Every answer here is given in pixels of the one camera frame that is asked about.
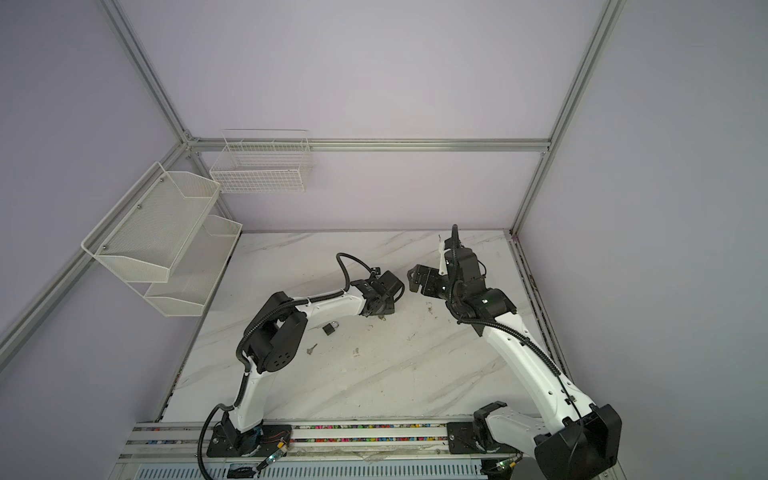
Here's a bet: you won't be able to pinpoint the dark grey padlock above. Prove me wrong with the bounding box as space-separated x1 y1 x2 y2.
322 322 339 336

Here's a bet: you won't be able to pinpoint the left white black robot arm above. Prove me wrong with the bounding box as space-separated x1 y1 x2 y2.
207 269 405 457

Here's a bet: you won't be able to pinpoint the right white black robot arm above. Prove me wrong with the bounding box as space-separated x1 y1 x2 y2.
407 236 622 479

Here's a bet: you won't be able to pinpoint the white mesh two-tier shelf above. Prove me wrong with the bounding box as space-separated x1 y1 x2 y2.
81 162 242 317

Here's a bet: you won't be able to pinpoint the left black corrugated cable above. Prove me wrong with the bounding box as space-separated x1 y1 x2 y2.
196 251 382 480

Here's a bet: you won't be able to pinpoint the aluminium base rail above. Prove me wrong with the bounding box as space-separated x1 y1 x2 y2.
116 415 616 464

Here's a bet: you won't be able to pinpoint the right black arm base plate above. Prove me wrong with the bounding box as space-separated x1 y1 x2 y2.
446 422 519 454

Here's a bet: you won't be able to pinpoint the white wire basket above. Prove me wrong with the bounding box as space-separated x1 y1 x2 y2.
209 129 314 194

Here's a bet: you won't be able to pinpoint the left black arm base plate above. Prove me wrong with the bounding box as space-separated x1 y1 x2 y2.
205 424 293 458

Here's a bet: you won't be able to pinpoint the aluminium frame profiles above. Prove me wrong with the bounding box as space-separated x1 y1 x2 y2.
1 1 626 378

